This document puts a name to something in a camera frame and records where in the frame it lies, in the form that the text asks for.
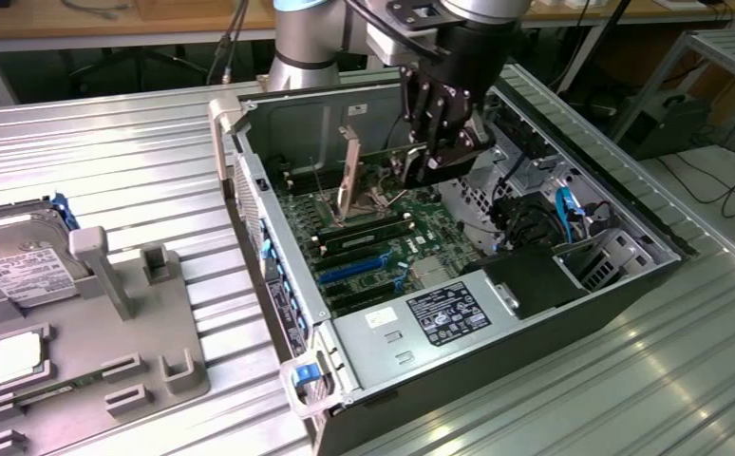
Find loose green RAM stick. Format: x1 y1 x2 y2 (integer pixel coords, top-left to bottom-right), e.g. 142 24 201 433
14 370 106 409

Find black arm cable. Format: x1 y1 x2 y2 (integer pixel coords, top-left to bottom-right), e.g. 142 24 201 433
345 0 445 64

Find installed green RAM stick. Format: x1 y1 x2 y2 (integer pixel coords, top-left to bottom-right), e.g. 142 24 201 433
314 226 414 256

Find graphics card with metal bracket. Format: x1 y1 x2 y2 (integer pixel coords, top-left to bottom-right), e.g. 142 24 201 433
334 125 436 224

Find silver hard disk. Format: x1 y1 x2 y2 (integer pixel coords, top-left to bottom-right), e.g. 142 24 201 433
0 211 93 308

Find black expansion slot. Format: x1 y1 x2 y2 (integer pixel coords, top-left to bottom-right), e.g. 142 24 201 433
326 283 401 311

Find silver power supply unit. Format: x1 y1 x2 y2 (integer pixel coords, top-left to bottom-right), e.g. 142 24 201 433
328 277 524 395

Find CPU with silver lid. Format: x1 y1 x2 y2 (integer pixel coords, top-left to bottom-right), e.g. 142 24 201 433
0 332 49 381

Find wooden desk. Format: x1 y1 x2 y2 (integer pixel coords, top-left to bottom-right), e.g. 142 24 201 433
0 0 735 42

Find grey printed parts rack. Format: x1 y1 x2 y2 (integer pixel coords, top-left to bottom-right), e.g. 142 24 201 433
0 226 212 456

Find green motherboard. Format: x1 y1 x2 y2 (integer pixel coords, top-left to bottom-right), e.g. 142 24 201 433
265 151 489 319

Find black power wire bundle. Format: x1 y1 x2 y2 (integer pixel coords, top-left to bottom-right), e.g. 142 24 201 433
492 193 563 249

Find black box on floor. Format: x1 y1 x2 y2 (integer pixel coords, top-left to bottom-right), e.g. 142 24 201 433
632 92 715 161

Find silver drive cage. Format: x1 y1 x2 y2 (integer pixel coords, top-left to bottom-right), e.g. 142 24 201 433
436 89 571 248

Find silver chipset heatsink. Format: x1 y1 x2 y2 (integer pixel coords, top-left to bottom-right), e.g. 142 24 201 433
408 258 452 290

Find black plastic shroud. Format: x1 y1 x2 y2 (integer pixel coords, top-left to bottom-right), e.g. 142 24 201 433
458 244 591 320

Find CPU socket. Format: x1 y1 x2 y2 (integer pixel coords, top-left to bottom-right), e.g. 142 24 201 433
325 189 382 225

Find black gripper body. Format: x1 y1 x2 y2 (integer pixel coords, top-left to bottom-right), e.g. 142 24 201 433
436 23 521 129

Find open black PC case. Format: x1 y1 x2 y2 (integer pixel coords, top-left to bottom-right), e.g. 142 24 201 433
206 56 701 456

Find silver disk bay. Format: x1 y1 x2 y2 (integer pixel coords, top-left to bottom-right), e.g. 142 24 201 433
553 227 651 292

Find blue SATA wire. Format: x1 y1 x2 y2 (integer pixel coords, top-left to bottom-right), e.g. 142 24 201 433
553 186 583 244

